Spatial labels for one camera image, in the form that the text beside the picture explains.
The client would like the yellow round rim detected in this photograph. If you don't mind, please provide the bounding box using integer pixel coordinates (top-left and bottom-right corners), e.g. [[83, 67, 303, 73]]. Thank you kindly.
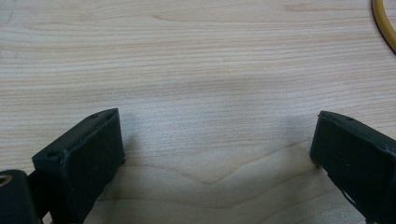
[[371, 0, 396, 54]]

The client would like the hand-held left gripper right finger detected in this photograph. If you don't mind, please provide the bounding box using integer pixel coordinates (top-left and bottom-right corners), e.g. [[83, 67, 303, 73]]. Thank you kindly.
[[309, 110, 396, 224]]

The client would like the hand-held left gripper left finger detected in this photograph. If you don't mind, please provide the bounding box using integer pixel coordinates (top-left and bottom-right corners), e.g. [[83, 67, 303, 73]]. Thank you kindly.
[[31, 107, 126, 224]]

